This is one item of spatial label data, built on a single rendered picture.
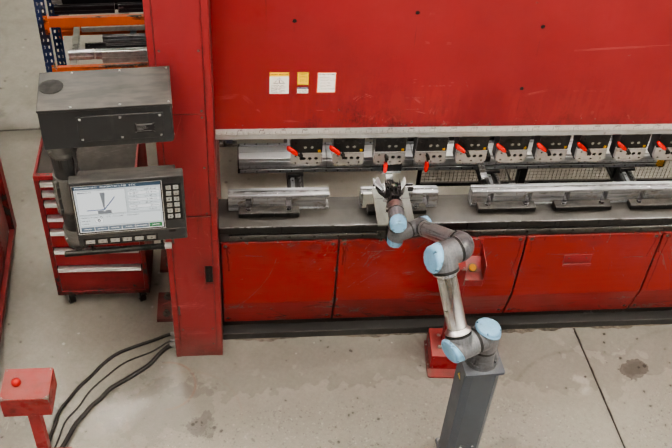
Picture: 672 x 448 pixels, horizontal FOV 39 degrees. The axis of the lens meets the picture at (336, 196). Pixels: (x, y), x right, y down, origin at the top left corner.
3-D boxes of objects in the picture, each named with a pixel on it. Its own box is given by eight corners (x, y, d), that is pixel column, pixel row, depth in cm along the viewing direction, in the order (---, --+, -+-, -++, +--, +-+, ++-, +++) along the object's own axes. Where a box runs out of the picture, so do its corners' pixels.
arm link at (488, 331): (503, 349, 412) (508, 329, 403) (478, 360, 407) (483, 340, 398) (487, 330, 420) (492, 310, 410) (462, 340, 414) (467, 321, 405)
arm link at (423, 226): (484, 231, 394) (421, 209, 436) (463, 239, 389) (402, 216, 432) (488, 256, 397) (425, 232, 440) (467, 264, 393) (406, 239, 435)
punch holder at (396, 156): (373, 165, 452) (376, 138, 441) (371, 153, 458) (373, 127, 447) (403, 164, 454) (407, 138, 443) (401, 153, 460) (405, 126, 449)
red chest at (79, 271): (61, 312, 525) (31, 178, 457) (71, 247, 562) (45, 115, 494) (151, 309, 530) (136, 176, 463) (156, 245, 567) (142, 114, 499)
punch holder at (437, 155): (414, 164, 454) (418, 137, 443) (411, 153, 460) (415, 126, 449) (444, 163, 456) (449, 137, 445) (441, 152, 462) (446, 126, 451)
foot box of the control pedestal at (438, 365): (427, 377, 506) (430, 364, 498) (423, 341, 524) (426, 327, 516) (464, 378, 507) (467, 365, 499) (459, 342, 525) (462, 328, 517)
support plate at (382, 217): (377, 226, 448) (378, 225, 447) (371, 189, 467) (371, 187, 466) (415, 225, 450) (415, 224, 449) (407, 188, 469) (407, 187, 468)
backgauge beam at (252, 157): (237, 175, 486) (237, 159, 479) (237, 157, 496) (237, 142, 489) (663, 167, 509) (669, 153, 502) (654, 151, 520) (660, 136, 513)
